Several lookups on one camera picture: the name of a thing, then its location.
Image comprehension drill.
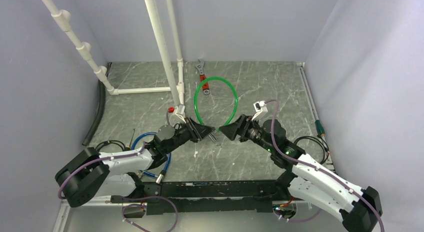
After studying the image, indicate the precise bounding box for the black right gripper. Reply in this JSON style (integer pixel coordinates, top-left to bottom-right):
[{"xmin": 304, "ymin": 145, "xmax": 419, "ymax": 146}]
[{"xmin": 219, "ymin": 114, "xmax": 275, "ymax": 153}]

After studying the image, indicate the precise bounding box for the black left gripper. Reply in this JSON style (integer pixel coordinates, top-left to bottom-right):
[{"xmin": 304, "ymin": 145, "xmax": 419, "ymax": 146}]
[{"xmin": 164, "ymin": 116, "xmax": 215, "ymax": 154}]

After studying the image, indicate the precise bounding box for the green cable lock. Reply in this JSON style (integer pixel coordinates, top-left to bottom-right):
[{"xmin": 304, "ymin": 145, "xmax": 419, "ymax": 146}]
[{"xmin": 193, "ymin": 76, "xmax": 239, "ymax": 127}]

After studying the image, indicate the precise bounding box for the blue cable lock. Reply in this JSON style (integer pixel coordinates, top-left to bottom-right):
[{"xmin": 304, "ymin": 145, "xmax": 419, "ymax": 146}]
[{"xmin": 131, "ymin": 132, "xmax": 172, "ymax": 185}]

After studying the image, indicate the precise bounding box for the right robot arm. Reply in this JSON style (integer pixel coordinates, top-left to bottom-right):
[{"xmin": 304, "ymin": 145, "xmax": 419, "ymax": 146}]
[{"xmin": 219, "ymin": 115, "xmax": 385, "ymax": 232}]

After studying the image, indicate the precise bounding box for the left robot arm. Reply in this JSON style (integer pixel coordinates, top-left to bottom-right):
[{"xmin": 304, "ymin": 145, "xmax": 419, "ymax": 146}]
[{"xmin": 54, "ymin": 118, "xmax": 215, "ymax": 208}]

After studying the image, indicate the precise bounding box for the black foam tube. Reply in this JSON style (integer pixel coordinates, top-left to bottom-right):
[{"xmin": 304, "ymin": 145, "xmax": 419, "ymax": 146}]
[{"xmin": 81, "ymin": 80, "xmax": 107, "ymax": 146}]

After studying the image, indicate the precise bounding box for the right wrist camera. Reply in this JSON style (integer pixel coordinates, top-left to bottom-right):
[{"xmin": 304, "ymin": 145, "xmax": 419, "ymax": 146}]
[{"xmin": 252, "ymin": 100, "xmax": 268, "ymax": 121}]

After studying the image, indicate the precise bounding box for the red handled adjustable wrench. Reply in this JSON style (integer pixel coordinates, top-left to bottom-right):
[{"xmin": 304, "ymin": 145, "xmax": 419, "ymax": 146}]
[{"xmin": 195, "ymin": 59, "xmax": 210, "ymax": 95}]

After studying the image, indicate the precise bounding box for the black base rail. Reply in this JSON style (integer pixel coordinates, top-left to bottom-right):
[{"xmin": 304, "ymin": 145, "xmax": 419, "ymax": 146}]
[{"xmin": 138, "ymin": 180, "xmax": 291, "ymax": 215}]

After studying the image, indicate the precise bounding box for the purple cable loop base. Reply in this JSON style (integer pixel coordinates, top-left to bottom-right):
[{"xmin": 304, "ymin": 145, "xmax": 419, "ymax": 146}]
[{"xmin": 121, "ymin": 196, "xmax": 179, "ymax": 232}]

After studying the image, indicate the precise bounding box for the green handled screwdriver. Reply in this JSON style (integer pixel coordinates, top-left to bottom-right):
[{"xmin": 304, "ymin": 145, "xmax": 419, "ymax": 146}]
[{"xmin": 314, "ymin": 119, "xmax": 325, "ymax": 138}]

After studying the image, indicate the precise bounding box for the black coiled cable right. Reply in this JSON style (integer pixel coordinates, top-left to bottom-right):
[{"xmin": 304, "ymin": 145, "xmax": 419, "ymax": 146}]
[{"xmin": 292, "ymin": 135, "xmax": 331, "ymax": 167}]

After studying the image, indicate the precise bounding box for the black coiled cable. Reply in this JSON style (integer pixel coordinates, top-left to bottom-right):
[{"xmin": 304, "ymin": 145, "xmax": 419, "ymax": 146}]
[
  {"xmin": 292, "ymin": 135, "xmax": 331, "ymax": 167},
  {"xmin": 95, "ymin": 140, "xmax": 127, "ymax": 153}
]

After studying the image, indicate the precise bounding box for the black coiled cable left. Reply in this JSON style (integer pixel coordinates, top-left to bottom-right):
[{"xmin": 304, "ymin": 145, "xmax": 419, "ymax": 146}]
[{"xmin": 95, "ymin": 140, "xmax": 127, "ymax": 153}]

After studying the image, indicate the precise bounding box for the white pvc pipe frame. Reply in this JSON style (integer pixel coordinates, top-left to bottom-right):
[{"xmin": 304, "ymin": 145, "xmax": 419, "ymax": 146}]
[{"xmin": 41, "ymin": 0, "xmax": 185, "ymax": 105}]

